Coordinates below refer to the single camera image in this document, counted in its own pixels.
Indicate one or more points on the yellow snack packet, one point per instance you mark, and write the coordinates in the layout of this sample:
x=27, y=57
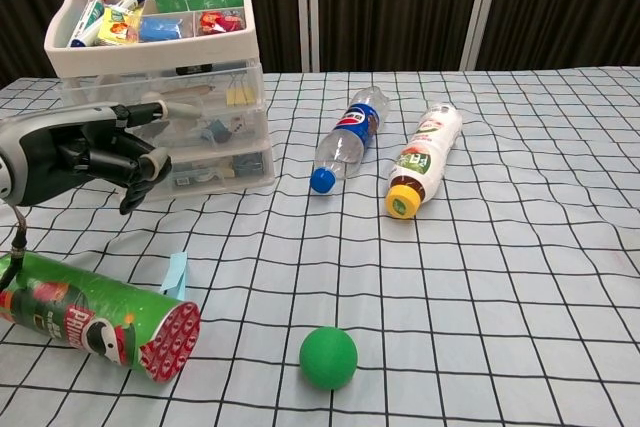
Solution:
x=117, y=29

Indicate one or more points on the white dice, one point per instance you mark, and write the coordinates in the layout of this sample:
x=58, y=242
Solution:
x=239, y=124

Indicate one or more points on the clear Pepsi bottle blue cap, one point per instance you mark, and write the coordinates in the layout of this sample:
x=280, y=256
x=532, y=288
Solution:
x=350, y=137

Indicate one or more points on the clear drawer with dark items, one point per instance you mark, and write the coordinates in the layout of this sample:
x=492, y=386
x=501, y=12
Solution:
x=210, y=183

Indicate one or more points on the light blue paper piece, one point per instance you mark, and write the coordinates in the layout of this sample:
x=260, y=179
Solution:
x=175, y=277

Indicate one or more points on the white drink bottle yellow cap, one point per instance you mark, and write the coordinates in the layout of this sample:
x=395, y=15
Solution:
x=425, y=152

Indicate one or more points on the green toy tank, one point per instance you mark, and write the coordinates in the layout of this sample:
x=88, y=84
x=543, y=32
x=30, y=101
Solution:
x=192, y=69

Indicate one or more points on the red snack packet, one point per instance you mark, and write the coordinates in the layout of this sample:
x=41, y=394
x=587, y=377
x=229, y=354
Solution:
x=220, y=22

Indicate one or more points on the green Pringles can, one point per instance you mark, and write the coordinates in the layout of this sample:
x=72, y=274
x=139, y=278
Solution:
x=100, y=307

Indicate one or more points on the yellow binder clips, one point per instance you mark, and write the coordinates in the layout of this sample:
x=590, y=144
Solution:
x=240, y=96

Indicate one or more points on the clear drawer with dice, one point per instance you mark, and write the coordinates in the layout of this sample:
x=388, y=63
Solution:
x=252, y=128

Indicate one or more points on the red cap whiteboard marker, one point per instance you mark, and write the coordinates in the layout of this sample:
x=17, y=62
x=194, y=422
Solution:
x=92, y=7

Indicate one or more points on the left black grey robot hand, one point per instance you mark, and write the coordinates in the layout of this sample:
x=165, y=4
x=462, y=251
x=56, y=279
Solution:
x=40, y=147

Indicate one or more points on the blue packet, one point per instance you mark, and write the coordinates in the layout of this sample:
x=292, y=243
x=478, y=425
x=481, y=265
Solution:
x=160, y=29

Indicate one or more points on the green ball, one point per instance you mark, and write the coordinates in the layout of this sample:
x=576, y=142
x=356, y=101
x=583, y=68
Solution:
x=328, y=357

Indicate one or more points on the blue binder clip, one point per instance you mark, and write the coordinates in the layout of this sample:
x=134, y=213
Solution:
x=216, y=131

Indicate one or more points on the white plastic drawer cabinet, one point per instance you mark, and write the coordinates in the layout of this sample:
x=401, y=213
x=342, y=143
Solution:
x=150, y=54

